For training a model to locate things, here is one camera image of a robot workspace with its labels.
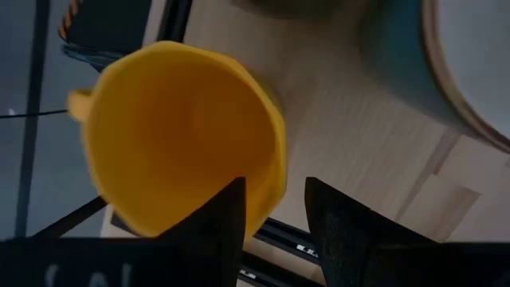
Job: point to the black shelf post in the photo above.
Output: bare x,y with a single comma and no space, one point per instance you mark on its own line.
175,20

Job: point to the yellow faceted mug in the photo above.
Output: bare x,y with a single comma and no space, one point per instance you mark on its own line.
179,131

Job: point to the black mat with striped edge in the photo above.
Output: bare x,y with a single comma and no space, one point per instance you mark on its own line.
111,24

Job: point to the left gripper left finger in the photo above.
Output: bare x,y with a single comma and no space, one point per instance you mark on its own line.
219,239

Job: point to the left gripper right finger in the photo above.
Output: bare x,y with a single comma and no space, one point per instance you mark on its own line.
338,231

